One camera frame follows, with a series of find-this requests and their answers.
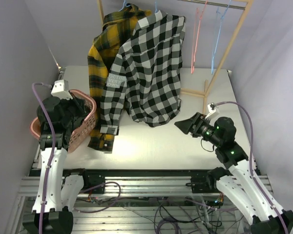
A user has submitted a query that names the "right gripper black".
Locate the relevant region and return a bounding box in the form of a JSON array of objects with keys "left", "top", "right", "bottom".
[{"left": 174, "top": 112, "right": 222, "bottom": 147}]

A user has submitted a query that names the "black white checkered shirt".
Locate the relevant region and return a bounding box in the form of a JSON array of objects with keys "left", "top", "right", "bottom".
[{"left": 100, "top": 11, "right": 186, "bottom": 135}]

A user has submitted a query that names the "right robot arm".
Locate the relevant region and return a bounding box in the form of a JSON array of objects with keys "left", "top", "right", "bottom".
[{"left": 175, "top": 113, "right": 293, "bottom": 234}]

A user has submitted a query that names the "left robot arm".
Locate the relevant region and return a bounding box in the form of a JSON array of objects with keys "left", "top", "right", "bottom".
[{"left": 22, "top": 97, "right": 90, "bottom": 234}]

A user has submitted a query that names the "yellow plaid shirt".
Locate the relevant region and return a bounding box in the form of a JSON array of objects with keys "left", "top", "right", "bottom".
[{"left": 87, "top": 3, "right": 151, "bottom": 153}]

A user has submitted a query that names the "pink laundry basket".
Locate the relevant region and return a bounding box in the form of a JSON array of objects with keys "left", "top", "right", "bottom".
[{"left": 30, "top": 90, "right": 97, "bottom": 153}]

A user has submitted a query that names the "wooden clothes rack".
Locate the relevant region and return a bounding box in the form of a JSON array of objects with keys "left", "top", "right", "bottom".
[{"left": 96, "top": 0, "right": 255, "bottom": 113}]

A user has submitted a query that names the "metal rack rod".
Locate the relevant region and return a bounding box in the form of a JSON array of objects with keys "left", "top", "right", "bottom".
[{"left": 184, "top": 0, "right": 246, "bottom": 10}]

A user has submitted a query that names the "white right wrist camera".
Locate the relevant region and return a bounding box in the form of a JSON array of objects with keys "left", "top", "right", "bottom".
[{"left": 205, "top": 103, "right": 219, "bottom": 120}]

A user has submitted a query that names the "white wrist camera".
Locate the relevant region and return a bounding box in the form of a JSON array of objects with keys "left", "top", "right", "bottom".
[
  {"left": 51, "top": 79, "right": 73, "bottom": 100},
  {"left": 205, "top": 103, "right": 219, "bottom": 120}
]

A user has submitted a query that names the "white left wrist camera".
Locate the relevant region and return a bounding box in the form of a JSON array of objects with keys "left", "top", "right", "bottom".
[{"left": 51, "top": 79, "right": 73, "bottom": 100}]

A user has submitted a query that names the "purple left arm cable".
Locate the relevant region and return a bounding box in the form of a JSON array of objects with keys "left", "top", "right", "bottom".
[{"left": 31, "top": 82, "right": 57, "bottom": 234}]

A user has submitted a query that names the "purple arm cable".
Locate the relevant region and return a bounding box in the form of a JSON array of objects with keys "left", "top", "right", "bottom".
[
  {"left": 216, "top": 101, "right": 288, "bottom": 217},
  {"left": 31, "top": 82, "right": 57, "bottom": 234}
]

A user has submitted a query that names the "aluminium frame base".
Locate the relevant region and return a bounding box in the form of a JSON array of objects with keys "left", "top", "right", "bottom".
[{"left": 13, "top": 168, "right": 274, "bottom": 234}]

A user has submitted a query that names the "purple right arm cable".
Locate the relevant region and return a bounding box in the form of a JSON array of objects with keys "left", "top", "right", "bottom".
[{"left": 216, "top": 101, "right": 288, "bottom": 217}]

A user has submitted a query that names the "pink wire hanger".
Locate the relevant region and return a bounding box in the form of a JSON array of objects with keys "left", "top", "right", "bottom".
[{"left": 191, "top": 0, "right": 208, "bottom": 74}]

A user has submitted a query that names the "blue wire hanger empty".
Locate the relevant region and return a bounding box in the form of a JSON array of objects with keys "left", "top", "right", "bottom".
[{"left": 211, "top": 0, "right": 231, "bottom": 75}]

